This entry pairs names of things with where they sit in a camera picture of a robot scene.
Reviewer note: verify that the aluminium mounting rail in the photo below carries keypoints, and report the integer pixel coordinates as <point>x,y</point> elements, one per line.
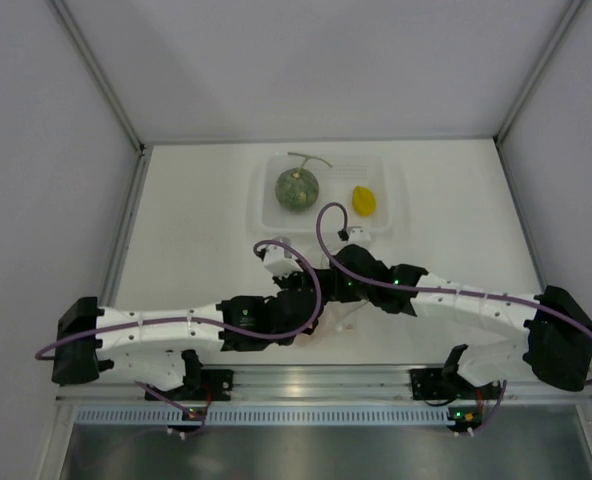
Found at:
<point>280,384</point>

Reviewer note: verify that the yellow fake food piece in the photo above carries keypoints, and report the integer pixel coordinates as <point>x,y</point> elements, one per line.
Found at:
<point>363,201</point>

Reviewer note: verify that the green netted fake melon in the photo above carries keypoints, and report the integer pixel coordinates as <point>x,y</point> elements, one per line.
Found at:
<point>297,189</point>

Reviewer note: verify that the slotted grey cable duct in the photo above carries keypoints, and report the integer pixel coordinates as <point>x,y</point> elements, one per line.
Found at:
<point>227,415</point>

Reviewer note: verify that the clear zip top bag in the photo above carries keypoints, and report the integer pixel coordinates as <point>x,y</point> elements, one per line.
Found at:
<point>338,320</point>

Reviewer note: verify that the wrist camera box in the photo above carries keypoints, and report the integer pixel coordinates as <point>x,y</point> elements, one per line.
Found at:
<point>355,235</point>
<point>279,262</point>

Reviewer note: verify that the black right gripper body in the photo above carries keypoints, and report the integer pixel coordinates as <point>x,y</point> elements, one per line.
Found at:
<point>347,292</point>

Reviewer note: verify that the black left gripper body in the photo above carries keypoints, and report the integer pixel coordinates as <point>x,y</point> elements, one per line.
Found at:
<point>292,281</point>

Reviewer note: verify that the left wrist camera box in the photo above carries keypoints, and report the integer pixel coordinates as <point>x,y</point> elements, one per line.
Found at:
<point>279,262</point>

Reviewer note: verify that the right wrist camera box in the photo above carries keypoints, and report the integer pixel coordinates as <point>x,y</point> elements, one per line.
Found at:
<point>355,235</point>

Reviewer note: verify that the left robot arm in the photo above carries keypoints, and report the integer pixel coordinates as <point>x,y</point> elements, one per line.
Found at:
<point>161,348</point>

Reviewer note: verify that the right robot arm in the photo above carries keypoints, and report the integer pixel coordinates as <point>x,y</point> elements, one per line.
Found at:
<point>546,336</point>

